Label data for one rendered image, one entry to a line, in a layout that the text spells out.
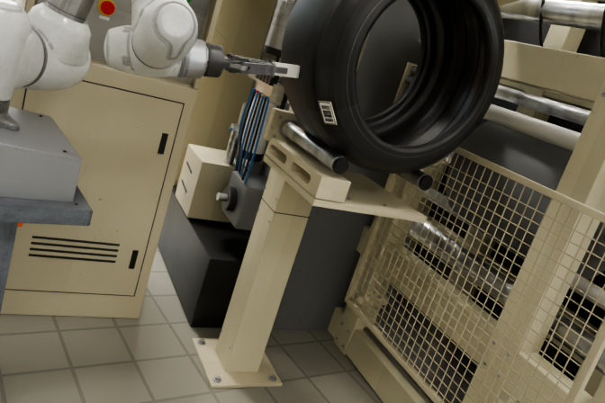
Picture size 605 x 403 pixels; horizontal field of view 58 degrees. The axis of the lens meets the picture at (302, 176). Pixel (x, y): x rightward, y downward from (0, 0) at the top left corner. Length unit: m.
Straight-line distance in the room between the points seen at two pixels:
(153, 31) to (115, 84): 0.84
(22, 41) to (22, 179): 0.32
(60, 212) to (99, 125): 0.60
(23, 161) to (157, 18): 0.48
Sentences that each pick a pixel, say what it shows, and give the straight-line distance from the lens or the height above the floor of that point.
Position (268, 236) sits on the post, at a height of 0.54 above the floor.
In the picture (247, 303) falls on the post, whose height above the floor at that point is 0.28.
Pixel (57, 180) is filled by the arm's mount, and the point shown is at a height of 0.70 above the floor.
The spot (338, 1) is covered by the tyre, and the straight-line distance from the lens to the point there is 1.30.
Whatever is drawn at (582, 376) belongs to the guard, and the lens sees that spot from 1.44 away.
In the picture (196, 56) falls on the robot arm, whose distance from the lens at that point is 1.24.
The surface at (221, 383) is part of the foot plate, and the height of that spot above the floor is 0.01.
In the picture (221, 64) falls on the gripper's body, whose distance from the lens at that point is 1.26.
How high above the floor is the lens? 1.16
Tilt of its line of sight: 13 degrees down
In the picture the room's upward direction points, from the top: 18 degrees clockwise
